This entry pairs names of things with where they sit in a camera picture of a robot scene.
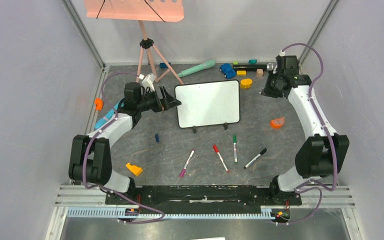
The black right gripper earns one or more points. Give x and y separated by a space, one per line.
272 88

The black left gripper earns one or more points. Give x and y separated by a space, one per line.
165 103

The black framed whiteboard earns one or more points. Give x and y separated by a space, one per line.
208 103

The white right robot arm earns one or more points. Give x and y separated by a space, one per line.
324 150

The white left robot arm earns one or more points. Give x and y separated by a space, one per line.
90 158

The green whiteboard marker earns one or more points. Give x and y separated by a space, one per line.
234 139

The black whiteboard marker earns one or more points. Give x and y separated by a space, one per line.
262 152

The red whiteboard marker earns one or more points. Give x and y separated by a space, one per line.
221 158

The purple whiteboard marker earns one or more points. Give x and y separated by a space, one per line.
186 164

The beige wooden cube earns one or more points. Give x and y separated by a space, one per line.
259 73

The yellow oval block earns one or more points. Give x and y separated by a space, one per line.
246 83

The black silver microphone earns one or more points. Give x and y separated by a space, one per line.
253 67

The yellow rectangular block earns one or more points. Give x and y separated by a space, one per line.
241 72

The teal block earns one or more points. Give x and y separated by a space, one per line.
252 61

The orange semicircle block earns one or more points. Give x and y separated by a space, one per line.
277 123

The blue toy car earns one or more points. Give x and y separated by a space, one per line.
227 70

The blue toy microphone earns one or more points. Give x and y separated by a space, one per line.
108 115

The mint green toy microphone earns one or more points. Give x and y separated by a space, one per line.
197 68

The small orange block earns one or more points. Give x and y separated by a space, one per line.
98 104

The orange stair block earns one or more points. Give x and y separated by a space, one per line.
134 169

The pink music stand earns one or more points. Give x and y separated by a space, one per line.
166 11

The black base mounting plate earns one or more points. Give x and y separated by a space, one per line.
212 199

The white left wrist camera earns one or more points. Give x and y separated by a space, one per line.
147 83

